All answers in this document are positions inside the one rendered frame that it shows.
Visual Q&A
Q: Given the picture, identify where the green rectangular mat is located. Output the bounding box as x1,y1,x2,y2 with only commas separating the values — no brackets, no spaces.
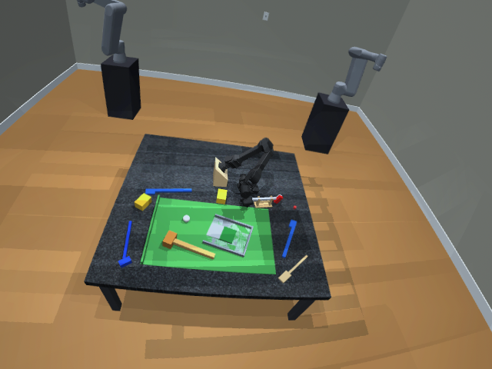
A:
143,198,276,274

